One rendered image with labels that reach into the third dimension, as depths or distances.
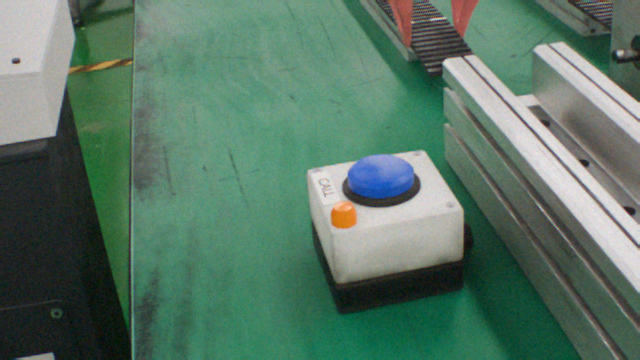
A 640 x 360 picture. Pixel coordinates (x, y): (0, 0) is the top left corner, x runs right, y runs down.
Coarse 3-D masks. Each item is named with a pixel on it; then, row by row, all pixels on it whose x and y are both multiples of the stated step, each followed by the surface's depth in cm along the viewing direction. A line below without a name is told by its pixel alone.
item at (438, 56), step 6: (456, 48) 79; (462, 48) 79; (468, 48) 79; (420, 54) 79; (426, 54) 79; (432, 54) 79; (438, 54) 79; (444, 54) 79; (450, 54) 79; (456, 54) 78; (462, 54) 78; (468, 54) 78; (474, 54) 78; (420, 60) 78; (426, 60) 78; (432, 60) 78; (438, 60) 78; (444, 60) 78
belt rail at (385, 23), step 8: (360, 0) 101; (368, 0) 99; (368, 8) 98; (376, 8) 94; (376, 16) 95; (384, 16) 91; (384, 24) 92; (392, 24) 88; (392, 32) 89; (392, 40) 89; (400, 40) 87; (400, 48) 87; (408, 48) 85; (408, 56) 85; (416, 56) 85
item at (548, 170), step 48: (480, 96) 57; (528, 96) 66; (576, 96) 58; (624, 96) 55; (480, 144) 58; (528, 144) 51; (576, 144) 56; (624, 144) 52; (480, 192) 60; (528, 192) 51; (576, 192) 46; (624, 192) 51; (528, 240) 52; (576, 240) 46; (624, 240) 42; (576, 288) 46; (624, 288) 40; (576, 336) 47; (624, 336) 41
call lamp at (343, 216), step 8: (344, 200) 50; (336, 208) 49; (344, 208) 49; (352, 208) 49; (336, 216) 49; (344, 216) 49; (352, 216) 49; (336, 224) 49; (344, 224) 49; (352, 224) 49
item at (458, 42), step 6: (420, 42) 80; (426, 42) 80; (432, 42) 80; (438, 42) 80; (444, 42) 80; (450, 42) 80; (456, 42) 81; (462, 42) 80; (414, 48) 80; (420, 48) 80; (426, 48) 79; (432, 48) 79; (438, 48) 79; (444, 48) 80; (450, 48) 80
